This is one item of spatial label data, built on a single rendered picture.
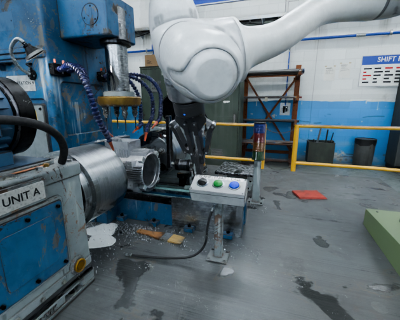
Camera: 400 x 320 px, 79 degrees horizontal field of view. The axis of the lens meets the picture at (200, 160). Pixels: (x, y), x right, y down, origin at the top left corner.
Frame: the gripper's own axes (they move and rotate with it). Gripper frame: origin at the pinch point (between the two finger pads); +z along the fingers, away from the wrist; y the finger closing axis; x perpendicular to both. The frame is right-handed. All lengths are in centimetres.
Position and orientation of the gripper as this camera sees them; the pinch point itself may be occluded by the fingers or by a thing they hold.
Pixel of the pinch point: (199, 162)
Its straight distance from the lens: 70.4
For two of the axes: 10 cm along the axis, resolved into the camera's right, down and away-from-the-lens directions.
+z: 1.3, 7.8, 6.1
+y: -9.6, -0.6, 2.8
